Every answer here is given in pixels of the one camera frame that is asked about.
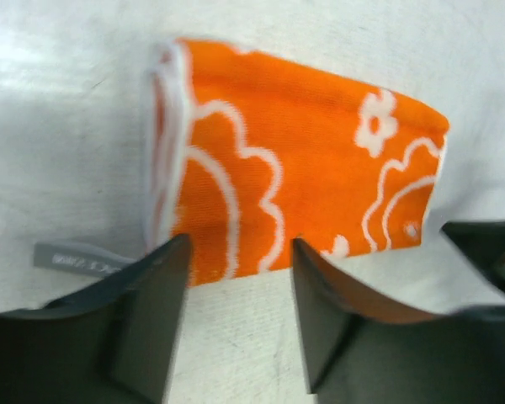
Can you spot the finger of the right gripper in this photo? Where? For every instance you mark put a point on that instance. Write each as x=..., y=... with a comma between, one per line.
x=482, y=243

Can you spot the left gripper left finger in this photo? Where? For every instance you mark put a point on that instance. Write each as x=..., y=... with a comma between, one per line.
x=111, y=342

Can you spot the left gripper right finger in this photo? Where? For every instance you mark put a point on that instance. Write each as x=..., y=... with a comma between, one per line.
x=361, y=346

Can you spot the orange lion print towel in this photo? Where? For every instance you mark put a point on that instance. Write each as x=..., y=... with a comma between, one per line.
x=246, y=151

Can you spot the grey towel label tag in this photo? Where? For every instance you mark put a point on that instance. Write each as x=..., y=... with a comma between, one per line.
x=78, y=258

